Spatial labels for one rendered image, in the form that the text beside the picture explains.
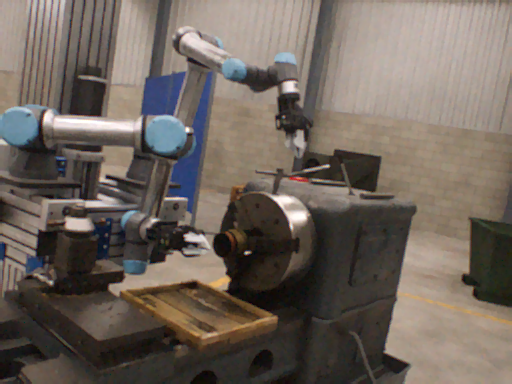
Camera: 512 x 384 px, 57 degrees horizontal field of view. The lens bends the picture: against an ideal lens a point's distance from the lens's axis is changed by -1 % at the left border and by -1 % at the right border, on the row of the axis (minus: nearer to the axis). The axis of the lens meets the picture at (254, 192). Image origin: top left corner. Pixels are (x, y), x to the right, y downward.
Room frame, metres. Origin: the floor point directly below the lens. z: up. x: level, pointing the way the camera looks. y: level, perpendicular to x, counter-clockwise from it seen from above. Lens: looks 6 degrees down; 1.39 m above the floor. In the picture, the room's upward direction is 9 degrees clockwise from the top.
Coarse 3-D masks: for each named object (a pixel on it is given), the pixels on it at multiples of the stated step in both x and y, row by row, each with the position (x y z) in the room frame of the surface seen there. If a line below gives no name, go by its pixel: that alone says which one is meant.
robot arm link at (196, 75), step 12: (204, 36) 1.92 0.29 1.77; (192, 60) 1.95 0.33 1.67; (192, 72) 1.97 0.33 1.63; (204, 72) 1.98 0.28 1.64; (192, 84) 1.97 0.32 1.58; (180, 96) 2.00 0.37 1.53; (192, 96) 1.99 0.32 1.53; (180, 108) 2.00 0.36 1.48; (192, 108) 2.00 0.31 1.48; (180, 120) 2.00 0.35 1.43; (192, 120) 2.03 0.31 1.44; (192, 132) 2.03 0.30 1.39; (192, 144) 2.05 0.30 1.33; (180, 156) 2.05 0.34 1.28
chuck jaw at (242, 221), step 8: (240, 200) 1.53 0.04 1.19; (232, 208) 1.50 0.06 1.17; (240, 208) 1.49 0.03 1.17; (232, 216) 1.46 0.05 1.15; (240, 216) 1.47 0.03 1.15; (248, 216) 1.50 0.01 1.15; (232, 224) 1.43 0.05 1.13; (240, 224) 1.45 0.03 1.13; (248, 224) 1.47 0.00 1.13; (248, 232) 1.48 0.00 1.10
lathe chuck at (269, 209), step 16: (256, 192) 1.49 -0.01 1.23; (256, 208) 1.48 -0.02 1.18; (272, 208) 1.44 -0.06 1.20; (288, 208) 1.43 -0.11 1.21; (224, 224) 1.56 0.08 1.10; (256, 224) 1.47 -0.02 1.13; (272, 224) 1.43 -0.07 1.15; (288, 224) 1.39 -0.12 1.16; (304, 224) 1.44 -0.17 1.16; (304, 240) 1.42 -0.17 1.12; (256, 256) 1.46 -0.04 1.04; (272, 256) 1.42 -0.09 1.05; (288, 256) 1.38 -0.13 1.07; (304, 256) 1.42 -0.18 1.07; (256, 272) 1.45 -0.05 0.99; (272, 272) 1.41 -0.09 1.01; (288, 272) 1.38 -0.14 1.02; (256, 288) 1.45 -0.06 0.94; (272, 288) 1.42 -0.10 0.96
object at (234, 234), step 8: (224, 232) 1.37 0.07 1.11; (232, 232) 1.38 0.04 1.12; (240, 232) 1.39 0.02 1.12; (216, 240) 1.38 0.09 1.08; (224, 240) 1.42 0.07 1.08; (232, 240) 1.35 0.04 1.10; (240, 240) 1.37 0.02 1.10; (216, 248) 1.38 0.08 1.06; (224, 248) 1.41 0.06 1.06; (232, 248) 1.35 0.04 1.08; (240, 248) 1.37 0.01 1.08; (224, 256) 1.35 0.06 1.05; (232, 256) 1.37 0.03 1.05; (240, 256) 1.39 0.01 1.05
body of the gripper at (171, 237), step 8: (160, 224) 1.38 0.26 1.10; (168, 224) 1.41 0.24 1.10; (160, 232) 1.32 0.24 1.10; (168, 232) 1.30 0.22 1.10; (176, 232) 1.30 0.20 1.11; (184, 232) 1.32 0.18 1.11; (152, 240) 1.34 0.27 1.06; (160, 240) 1.32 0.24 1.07; (168, 240) 1.31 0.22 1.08; (176, 240) 1.31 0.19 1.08; (184, 240) 1.33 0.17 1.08; (160, 248) 1.32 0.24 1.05; (168, 248) 1.30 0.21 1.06; (176, 248) 1.30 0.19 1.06
